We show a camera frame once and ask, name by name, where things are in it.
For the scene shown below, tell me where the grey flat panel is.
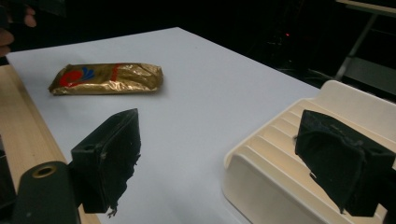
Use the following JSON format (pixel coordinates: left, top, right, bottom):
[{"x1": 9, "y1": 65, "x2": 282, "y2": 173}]
[{"x1": 342, "y1": 56, "x2": 396, "y2": 98}]

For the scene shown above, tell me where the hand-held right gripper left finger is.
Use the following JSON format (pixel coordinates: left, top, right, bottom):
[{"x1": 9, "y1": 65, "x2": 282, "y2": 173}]
[{"x1": 70, "y1": 107, "x2": 142, "y2": 217}]

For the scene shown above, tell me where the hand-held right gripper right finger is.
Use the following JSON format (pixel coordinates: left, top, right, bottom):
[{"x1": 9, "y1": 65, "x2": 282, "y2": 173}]
[{"x1": 294, "y1": 109, "x2": 396, "y2": 217}]

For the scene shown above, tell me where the gold foil snack packet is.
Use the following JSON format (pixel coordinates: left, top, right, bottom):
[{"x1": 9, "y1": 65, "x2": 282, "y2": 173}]
[{"x1": 48, "y1": 63, "x2": 164, "y2": 96}]

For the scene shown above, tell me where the white table sheet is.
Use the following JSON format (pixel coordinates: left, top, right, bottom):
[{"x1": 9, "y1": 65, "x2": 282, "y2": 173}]
[{"x1": 6, "y1": 26, "x2": 321, "y2": 224}]

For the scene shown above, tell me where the grey metal stand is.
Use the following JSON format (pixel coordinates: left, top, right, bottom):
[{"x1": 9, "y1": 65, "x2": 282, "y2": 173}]
[{"x1": 333, "y1": 0, "x2": 396, "y2": 82}]

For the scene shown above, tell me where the cream plastic ridged tray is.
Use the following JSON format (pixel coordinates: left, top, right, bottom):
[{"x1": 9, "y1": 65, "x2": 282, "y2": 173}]
[{"x1": 221, "y1": 79, "x2": 396, "y2": 224}]

